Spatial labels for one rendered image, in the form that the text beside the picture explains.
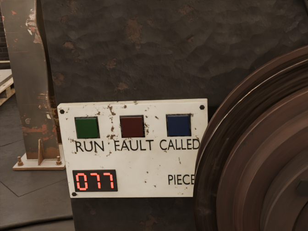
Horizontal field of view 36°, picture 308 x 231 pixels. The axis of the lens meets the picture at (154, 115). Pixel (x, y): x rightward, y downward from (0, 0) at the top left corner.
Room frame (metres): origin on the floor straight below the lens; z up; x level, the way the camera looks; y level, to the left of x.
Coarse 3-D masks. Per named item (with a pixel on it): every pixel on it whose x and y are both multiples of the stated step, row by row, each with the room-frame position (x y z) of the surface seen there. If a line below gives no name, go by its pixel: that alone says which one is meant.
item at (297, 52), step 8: (296, 48) 0.68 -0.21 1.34; (304, 48) 0.67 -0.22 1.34; (280, 56) 0.68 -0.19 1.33; (288, 56) 0.67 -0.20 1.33; (296, 56) 0.67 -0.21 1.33; (264, 64) 0.68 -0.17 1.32; (272, 64) 0.68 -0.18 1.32; (280, 64) 0.67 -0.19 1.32; (256, 72) 0.68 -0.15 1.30; (264, 72) 0.68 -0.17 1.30; (248, 80) 0.68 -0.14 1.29; (240, 88) 0.68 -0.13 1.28; (232, 96) 0.68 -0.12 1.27; (224, 104) 0.69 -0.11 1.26; (216, 112) 0.69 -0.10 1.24; (216, 120) 0.69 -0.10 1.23; (208, 128) 0.69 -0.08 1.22; (208, 136) 0.69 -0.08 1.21; (200, 144) 0.69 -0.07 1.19; (200, 152) 0.69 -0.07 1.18
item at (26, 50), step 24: (0, 0) 3.33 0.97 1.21; (24, 0) 3.31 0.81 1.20; (24, 24) 3.31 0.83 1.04; (24, 48) 3.32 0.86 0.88; (24, 72) 3.32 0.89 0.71; (48, 72) 3.61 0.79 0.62; (24, 96) 3.33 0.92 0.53; (48, 96) 3.28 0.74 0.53; (24, 120) 3.33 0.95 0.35; (48, 120) 3.30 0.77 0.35; (24, 144) 3.34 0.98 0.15; (48, 144) 3.31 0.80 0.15; (24, 168) 3.21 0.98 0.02; (48, 168) 3.18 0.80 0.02
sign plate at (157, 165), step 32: (64, 128) 0.79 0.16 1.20; (160, 128) 0.77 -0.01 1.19; (192, 128) 0.76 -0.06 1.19; (96, 160) 0.78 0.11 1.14; (128, 160) 0.78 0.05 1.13; (160, 160) 0.77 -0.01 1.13; (192, 160) 0.76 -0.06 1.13; (96, 192) 0.79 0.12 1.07; (128, 192) 0.78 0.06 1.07; (160, 192) 0.77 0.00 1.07; (192, 192) 0.76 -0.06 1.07
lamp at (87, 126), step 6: (78, 120) 0.78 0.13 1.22; (84, 120) 0.78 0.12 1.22; (90, 120) 0.78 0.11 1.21; (78, 126) 0.78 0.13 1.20; (84, 126) 0.78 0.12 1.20; (90, 126) 0.78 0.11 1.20; (96, 126) 0.78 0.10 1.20; (78, 132) 0.78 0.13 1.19; (84, 132) 0.78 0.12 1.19; (90, 132) 0.78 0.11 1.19; (96, 132) 0.78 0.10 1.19
